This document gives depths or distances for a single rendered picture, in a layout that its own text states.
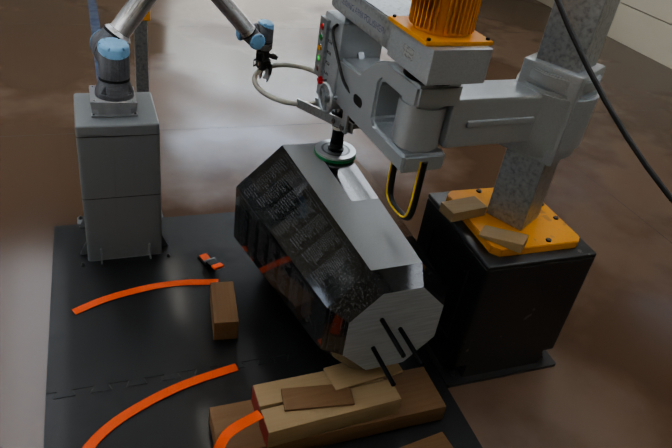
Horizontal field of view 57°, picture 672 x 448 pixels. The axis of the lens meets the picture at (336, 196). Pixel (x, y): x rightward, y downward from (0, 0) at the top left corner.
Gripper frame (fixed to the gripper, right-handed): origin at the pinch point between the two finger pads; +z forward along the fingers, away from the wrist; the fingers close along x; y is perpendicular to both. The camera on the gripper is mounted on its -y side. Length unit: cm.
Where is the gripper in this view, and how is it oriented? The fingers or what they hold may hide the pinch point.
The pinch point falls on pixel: (264, 78)
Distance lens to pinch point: 384.4
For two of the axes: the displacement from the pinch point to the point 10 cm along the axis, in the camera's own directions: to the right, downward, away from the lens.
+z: -1.5, 7.8, 6.0
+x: 7.9, 4.6, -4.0
